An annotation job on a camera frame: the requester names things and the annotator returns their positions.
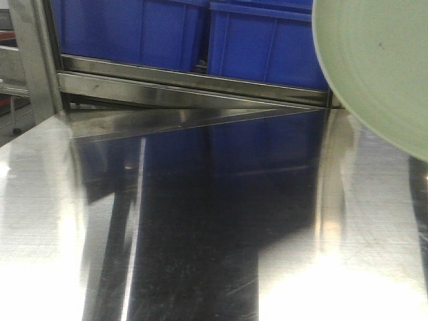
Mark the light green round plate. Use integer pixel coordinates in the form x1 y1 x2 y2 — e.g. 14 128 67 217
312 1 427 160

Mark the blue bin lower middle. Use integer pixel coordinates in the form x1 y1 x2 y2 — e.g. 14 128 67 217
207 1 328 90

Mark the blue bin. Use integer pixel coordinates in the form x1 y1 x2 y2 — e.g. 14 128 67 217
207 1 328 90
51 0 209 72

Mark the blue bin lower left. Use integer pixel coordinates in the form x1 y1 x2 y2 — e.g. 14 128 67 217
51 0 209 72

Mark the stainless steel shelf rack frame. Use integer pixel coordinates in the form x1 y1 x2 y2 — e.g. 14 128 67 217
1 1 341 122

